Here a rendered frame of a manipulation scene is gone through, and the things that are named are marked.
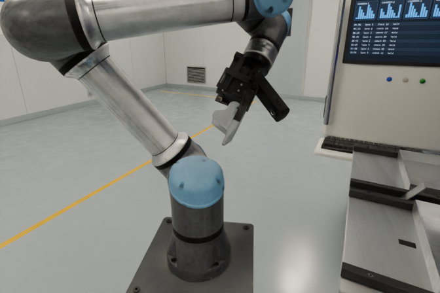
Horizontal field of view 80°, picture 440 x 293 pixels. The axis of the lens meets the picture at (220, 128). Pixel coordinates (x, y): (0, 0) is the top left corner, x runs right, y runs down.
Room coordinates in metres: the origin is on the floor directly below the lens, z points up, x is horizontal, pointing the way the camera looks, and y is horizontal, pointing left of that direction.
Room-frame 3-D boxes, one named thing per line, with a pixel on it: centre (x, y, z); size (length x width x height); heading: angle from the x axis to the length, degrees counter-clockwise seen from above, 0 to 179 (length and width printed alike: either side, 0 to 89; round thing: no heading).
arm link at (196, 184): (0.51, 0.05, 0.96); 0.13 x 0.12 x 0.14; 15
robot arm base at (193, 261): (0.50, 0.05, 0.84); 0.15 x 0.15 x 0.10
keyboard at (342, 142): (1.08, -0.67, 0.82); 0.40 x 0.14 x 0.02; 62
